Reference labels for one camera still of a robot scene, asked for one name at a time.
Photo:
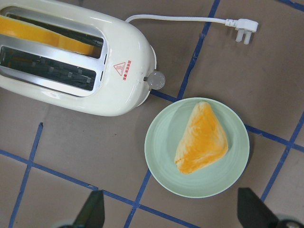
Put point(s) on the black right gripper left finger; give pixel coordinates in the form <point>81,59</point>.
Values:
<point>92,214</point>

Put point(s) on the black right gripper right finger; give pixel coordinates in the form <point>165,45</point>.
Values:
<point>252,212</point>

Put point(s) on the white two-slot toaster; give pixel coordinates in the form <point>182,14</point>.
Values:
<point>111,85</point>

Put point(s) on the toast slice in toaster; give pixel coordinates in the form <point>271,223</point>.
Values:
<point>26,31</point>

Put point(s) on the triangular bread on plate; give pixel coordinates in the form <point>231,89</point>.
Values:
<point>204,140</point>

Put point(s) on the light green plate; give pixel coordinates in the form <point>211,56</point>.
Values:
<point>162,139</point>

